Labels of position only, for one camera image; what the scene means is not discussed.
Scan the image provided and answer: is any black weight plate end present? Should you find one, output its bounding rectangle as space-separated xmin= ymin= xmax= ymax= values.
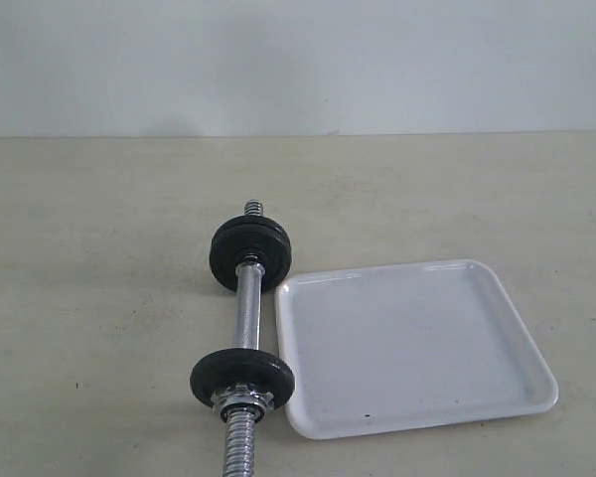
xmin=209 ymin=226 xmax=292 ymax=292
xmin=190 ymin=348 xmax=295 ymax=407

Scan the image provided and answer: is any chrome dumbbell bar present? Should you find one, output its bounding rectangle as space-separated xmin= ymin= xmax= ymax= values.
xmin=217 ymin=199 xmax=269 ymax=477

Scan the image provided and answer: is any black weight plate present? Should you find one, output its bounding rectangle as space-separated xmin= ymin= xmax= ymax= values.
xmin=213 ymin=215 xmax=289 ymax=240

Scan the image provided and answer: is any white plastic tray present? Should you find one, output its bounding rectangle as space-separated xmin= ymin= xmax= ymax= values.
xmin=275 ymin=259 xmax=558 ymax=440

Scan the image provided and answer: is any chrome spin-lock collar nut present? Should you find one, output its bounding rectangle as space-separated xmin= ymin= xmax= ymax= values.
xmin=212 ymin=384 xmax=274 ymax=417

